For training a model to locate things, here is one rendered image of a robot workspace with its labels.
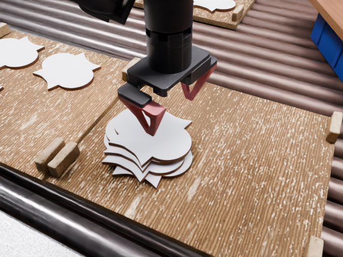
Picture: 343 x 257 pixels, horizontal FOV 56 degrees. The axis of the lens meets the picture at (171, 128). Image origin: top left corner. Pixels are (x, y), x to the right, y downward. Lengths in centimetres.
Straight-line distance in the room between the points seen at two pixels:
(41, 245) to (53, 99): 30
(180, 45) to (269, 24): 63
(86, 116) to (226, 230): 34
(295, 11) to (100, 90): 65
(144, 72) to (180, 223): 22
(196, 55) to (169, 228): 24
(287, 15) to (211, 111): 53
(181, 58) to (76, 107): 32
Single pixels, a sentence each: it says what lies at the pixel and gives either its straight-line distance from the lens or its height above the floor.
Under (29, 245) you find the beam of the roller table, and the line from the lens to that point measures 53.
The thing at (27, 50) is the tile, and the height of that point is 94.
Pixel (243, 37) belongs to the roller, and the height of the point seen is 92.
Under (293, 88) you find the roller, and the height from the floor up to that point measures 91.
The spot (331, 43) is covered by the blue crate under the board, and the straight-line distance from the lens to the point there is 86.
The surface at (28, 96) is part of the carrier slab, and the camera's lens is 72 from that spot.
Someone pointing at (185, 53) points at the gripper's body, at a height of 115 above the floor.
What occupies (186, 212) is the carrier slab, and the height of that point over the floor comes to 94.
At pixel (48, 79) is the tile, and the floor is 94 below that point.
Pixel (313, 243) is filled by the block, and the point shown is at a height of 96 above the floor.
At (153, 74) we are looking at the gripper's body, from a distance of 41.
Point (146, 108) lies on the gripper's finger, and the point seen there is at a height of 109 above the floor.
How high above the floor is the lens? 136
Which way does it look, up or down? 45 degrees down
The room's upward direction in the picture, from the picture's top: straight up
